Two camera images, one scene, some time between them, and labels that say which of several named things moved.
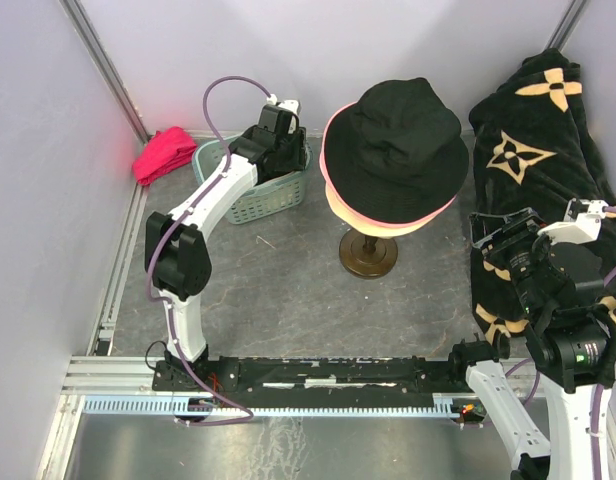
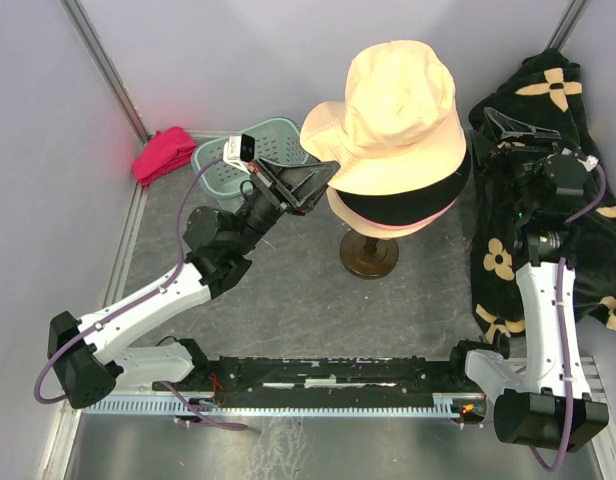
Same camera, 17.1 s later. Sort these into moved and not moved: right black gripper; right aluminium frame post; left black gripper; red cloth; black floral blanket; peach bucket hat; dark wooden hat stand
Moved: right black gripper; left black gripper
Not moved: peach bucket hat; dark wooden hat stand; right aluminium frame post; black floral blanket; red cloth
